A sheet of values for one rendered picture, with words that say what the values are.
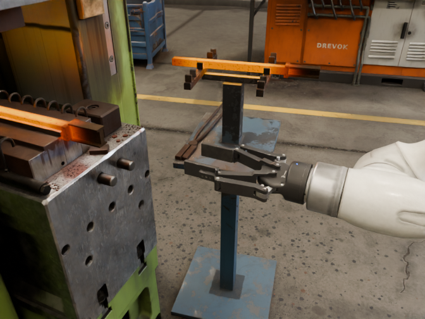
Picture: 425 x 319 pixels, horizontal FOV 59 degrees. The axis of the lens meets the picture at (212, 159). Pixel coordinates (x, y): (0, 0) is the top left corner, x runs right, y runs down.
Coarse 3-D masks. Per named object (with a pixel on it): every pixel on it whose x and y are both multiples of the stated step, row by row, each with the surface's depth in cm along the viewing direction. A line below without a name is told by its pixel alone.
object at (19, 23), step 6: (0, 12) 77; (6, 12) 78; (12, 12) 79; (18, 12) 80; (0, 18) 77; (6, 18) 78; (12, 18) 79; (18, 18) 81; (0, 24) 77; (6, 24) 79; (12, 24) 80; (18, 24) 81; (24, 24) 82; (0, 30) 78; (6, 30) 79
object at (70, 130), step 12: (0, 108) 95; (12, 108) 95; (24, 120) 90; (36, 120) 89; (48, 120) 89; (60, 120) 89; (72, 120) 87; (72, 132) 87; (84, 132) 85; (96, 132) 83; (96, 144) 85
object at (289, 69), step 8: (176, 56) 123; (176, 64) 122; (184, 64) 121; (192, 64) 120; (208, 64) 119; (216, 64) 118; (224, 64) 118; (232, 64) 117; (240, 64) 116; (248, 64) 116; (256, 64) 116; (264, 64) 116; (272, 64) 116; (288, 64) 114; (256, 72) 116; (272, 72) 115; (280, 72) 114; (288, 72) 114; (296, 72) 114; (304, 72) 113; (312, 72) 113
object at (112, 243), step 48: (144, 144) 108; (0, 192) 83; (96, 192) 92; (144, 192) 114; (0, 240) 101; (48, 240) 84; (96, 240) 97; (144, 240) 121; (48, 288) 103; (96, 288) 101
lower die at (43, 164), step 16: (32, 112) 97; (48, 112) 97; (0, 128) 89; (16, 128) 89; (32, 128) 89; (48, 128) 87; (16, 144) 85; (32, 144) 83; (48, 144) 83; (64, 144) 87; (80, 144) 92; (0, 160) 83; (16, 160) 80; (32, 160) 80; (48, 160) 84; (64, 160) 88; (32, 176) 81; (48, 176) 85
